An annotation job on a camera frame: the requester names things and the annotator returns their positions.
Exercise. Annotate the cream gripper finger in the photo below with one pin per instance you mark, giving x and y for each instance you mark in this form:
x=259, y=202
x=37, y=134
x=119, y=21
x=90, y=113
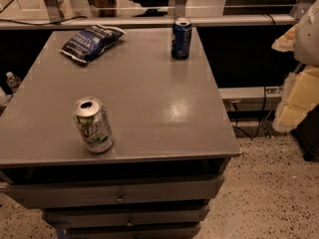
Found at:
x=285, y=43

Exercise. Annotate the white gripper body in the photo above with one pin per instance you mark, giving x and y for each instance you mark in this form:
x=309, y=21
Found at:
x=308, y=37

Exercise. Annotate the blue pepsi can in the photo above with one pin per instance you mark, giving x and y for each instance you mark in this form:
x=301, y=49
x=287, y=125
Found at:
x=181, y=38

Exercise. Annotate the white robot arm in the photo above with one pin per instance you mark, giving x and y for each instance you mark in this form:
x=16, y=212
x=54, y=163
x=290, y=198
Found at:
x=306, y=44

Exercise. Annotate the green and silver 7up can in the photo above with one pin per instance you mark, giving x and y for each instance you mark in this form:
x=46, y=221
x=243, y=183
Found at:
x=91, y=119

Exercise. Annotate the grey drawer cabinet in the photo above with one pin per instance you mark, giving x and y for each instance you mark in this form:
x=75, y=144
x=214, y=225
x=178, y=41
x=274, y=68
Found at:
x=166, y=116

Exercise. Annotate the middle grey drawer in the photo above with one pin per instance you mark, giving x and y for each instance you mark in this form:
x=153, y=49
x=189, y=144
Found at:
x=127, y=216

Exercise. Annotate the grey drawer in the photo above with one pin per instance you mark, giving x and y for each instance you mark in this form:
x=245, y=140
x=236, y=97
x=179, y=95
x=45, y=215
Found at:
x=127, y=216
x=174, y=230
x=95, y=193

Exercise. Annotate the bottom grey drawer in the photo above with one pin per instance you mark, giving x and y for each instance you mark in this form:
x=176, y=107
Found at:
x=174, y=230

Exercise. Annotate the person leg in background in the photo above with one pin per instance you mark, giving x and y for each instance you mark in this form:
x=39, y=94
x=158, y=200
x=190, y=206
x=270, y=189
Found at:
x=107, y=8

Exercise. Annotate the blue chip bag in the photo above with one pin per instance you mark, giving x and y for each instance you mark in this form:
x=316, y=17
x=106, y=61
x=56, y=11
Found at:
x=89, y=44

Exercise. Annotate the top grey drawer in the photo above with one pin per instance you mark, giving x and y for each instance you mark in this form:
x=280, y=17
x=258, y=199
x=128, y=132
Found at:
x=95, y=193

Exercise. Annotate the grey wall power strip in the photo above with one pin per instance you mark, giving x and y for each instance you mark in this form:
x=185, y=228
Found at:
x=252, y=99

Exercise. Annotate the grey metal rail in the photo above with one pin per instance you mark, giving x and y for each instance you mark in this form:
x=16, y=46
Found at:
x=82, y=22

